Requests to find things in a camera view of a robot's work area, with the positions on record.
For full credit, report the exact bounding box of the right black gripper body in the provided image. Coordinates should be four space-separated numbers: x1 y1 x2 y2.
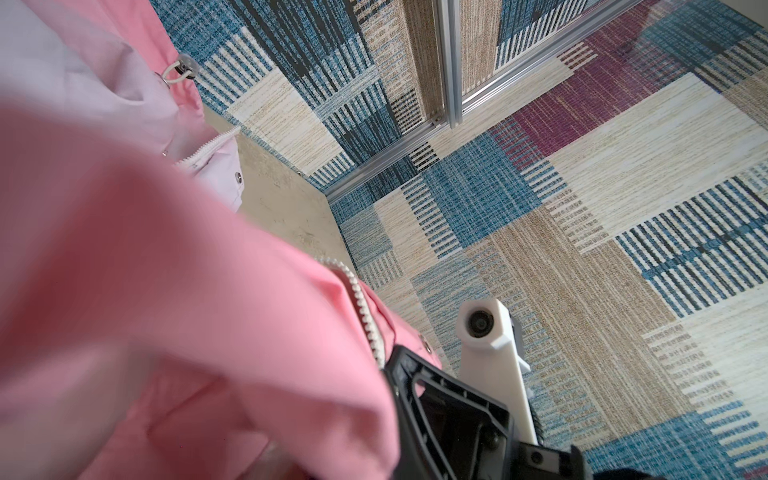
509 443 594 480

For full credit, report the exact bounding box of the pink zip-up jacket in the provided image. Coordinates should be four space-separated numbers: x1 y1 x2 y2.
1 1 438 479

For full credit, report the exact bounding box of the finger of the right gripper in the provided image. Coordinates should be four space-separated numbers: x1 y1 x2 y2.
383 345 516 479

